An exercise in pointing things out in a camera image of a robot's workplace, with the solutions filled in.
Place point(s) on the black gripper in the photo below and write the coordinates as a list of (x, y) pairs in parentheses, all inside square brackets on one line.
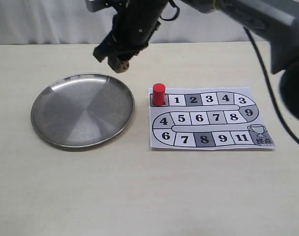
[(131, 31)]

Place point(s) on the wooden die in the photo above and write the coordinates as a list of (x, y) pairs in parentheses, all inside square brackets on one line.
[(122, 67)]

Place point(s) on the red cylinder game piece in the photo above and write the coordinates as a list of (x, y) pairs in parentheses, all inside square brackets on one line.
[(158, 94)]

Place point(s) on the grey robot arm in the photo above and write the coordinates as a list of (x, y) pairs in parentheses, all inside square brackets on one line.
[(276, 21)]

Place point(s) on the round stainless steel plate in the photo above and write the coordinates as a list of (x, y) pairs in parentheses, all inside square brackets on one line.
[(82, 110)]

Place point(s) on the white curtain backdrop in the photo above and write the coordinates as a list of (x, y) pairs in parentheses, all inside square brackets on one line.
[(70, 22)]

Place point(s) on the paper game board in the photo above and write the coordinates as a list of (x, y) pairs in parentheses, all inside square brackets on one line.
[(208, 119)]

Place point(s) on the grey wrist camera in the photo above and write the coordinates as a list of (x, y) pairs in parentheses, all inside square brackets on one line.
[(97, 5)]

